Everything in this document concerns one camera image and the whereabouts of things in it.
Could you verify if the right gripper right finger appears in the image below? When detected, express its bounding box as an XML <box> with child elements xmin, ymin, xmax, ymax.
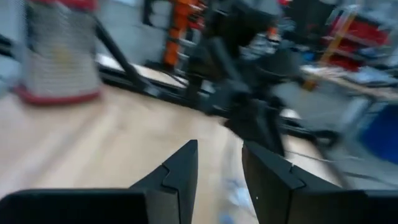
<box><xmin>241</xmin><ymin>140</ymin><xmax>367</xmax><ymax>224</ymax></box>

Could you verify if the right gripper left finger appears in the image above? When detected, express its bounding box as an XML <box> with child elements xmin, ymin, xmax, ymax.
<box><xmin>129</xmin><ymin>139</ymin><xmax>199</xmax><ymax>224</ymax></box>

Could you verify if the blue label dropper bottle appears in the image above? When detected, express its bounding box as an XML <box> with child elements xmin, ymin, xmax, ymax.
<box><xmin>221</xmin><ymin>177</ymin><xmax>250</xmax><ymax>224</ymax></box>

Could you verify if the blue storage bin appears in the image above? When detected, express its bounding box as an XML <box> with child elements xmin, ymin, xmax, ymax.
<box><xmin>359</xmin><ymin>101</ymin><xmax>398</xmax><ymax>166</ymax></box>

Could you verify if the red storage shelf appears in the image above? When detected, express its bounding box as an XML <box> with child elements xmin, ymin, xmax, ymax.
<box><xmin>322</xmin><ymin>7</ymin><xmax>391</xmax><ymax>73</ymax></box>

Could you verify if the red and grey box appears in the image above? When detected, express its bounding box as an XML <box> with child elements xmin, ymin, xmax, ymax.
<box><xmin>12</xmin><ymin>0</ymin><xmax>103</xmax><ymax>106</ymax></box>

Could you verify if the orange post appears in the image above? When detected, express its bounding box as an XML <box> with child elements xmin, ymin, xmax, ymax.
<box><xmin>162</xmin><ymin>0</ymin><xmax>206</xmax><ymax>68</ymax></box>

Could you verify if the black aluminium frame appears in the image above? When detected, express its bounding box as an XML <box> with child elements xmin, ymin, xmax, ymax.
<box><xmin>0</xmin><ymin>17</ymin><xmax>352</xmax><ymax>147</ymax></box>

